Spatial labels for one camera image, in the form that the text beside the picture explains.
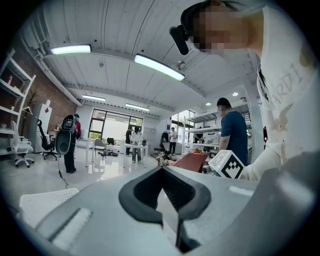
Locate long ceiling light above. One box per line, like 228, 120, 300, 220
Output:
50, 44, 92, 56
134, 53, 186, 82
125, 103, 151, 112
81, 94, 107, 102

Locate white tall cabinet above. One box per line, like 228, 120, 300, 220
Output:
28, 99, 53, 154

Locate person's right forearm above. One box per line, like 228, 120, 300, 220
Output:
240, 146, 285, 181

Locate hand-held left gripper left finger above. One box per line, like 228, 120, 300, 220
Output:
118, 166, 165, 225

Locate white table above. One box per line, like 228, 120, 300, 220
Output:
123, 143, 150, 169
74, 138, 97, 168

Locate white metal storage rack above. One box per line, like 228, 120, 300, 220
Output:
181, 103, 252, 157

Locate brown dried plant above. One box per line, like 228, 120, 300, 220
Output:
155, 150, 174, 167

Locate white perforated plastic chair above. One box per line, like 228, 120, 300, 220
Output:
19, 187, 80, 229

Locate white open shelf unit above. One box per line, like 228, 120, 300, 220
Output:
0, 48, 37, 157

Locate person's white shirt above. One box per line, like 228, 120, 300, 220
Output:
240, 4, 320, 181

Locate black handheld machine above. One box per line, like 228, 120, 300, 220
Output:
54, 114, 77, 155

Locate black cable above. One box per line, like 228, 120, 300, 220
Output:
57, 152, 70, 190

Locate red fabric box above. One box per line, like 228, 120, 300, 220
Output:
171, 150, 210, 174

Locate black framed window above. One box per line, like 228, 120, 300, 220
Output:
88, 108, 145, 141

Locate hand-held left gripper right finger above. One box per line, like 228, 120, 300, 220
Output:
162, 166, 212, 254

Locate black head-mounted camera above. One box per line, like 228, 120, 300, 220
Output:
169, 24, 190, 56

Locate grey lockers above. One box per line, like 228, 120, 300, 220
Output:
143, 126, 158, 149

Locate white office chair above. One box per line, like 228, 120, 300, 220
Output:
10, 120, 35, 169

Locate person's head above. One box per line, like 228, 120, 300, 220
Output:
180, 0, 264, 55

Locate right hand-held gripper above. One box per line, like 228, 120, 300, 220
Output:
202, 149, 245, 180

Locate grey chair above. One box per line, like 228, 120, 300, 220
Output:
93, 138, 108, 159

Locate black office chair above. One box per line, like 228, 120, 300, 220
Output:
36, 118, 59, 161

